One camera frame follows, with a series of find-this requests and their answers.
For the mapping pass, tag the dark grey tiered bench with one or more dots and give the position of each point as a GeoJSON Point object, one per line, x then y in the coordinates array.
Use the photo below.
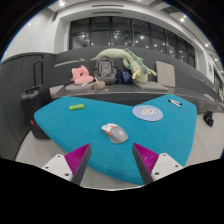
{"type": "Point", "coordinates": [110, 96]}

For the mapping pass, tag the small green case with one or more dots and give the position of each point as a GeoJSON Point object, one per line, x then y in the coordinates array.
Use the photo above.
{"type": "Point", "coordinates": [77, 107]}

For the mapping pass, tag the white marker with dark cap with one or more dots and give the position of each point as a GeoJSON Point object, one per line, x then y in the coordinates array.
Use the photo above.
{"type": "Point", "coordinates": [173, 103]}

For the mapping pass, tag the grey backpack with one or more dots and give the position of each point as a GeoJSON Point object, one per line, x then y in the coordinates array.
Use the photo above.
{"type": "Point", "coordinates": [105, 69]}

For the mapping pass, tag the dark blue bag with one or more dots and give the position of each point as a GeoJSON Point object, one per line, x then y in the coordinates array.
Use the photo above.
{"type": "Point", "coordinates": [122, 76]}

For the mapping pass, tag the ceiling lights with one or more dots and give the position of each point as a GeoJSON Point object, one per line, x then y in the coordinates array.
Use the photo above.
{"type": "Point", "coordinates": [61, 3]}

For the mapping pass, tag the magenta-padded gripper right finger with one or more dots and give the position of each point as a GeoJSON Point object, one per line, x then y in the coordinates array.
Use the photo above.
{"type": "Point", "coordinates": [165, 163]}

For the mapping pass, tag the black bag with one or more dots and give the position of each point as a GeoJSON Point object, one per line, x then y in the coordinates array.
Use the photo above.
{"type": "Point", "coordinates": [208, 118]}

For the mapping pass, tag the large dark window wall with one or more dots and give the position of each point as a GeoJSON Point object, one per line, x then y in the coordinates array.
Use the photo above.
{"type": "Point", "coordinates": [100, 36]}

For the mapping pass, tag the round grey seat cushion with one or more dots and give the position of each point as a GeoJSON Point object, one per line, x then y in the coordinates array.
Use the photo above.
{"type": "Point", "coordinates": [75, 87]}

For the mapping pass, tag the pink plush cushion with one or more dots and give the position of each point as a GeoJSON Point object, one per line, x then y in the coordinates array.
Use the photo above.
{"type": "Point", "coordinates": [81, 76]}

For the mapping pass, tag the black suitcase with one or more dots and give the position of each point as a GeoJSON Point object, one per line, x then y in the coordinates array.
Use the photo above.
{"type": "Point", "coordinates": [35, 103]}

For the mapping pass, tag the beige square cushion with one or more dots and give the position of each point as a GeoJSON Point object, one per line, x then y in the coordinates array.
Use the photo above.
{"type": "Point", "coordinates": [165, 74]}

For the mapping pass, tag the tan round bowl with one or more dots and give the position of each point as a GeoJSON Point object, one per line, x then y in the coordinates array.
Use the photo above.
{"type": "Point", "coordinates": [99, 85]}

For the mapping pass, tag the green dragon plush toy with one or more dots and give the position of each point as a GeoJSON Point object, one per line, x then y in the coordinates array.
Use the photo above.
{"type": "Point", "coordinates": [141, 73]}

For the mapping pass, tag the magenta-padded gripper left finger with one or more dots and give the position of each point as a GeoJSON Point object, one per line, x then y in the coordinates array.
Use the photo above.
{"type": "Point", "coordinates": [60, 165]}

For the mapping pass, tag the small grey seat cushion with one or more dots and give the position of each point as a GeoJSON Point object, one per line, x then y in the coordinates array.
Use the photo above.
{"type": "Point", "coordinates": [56, 90]}

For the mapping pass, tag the round light blue mouse pad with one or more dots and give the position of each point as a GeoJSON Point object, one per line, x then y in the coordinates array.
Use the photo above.
{"type": "Point", "coordinates": [147, 113]}

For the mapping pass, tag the grey and white computer mouse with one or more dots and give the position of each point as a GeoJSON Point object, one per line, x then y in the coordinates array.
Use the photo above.
{"type": "Point", "coordinates": [116, 134]}

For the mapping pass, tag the flat grey seat cushion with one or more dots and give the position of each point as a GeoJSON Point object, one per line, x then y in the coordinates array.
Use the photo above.
{"type": "Point", "coordinates": [151, 86]}

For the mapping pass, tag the white marker with blue cap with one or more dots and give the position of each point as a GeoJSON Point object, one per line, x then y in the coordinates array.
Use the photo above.
{"type": "Point", "coordinates": [176, 102]}

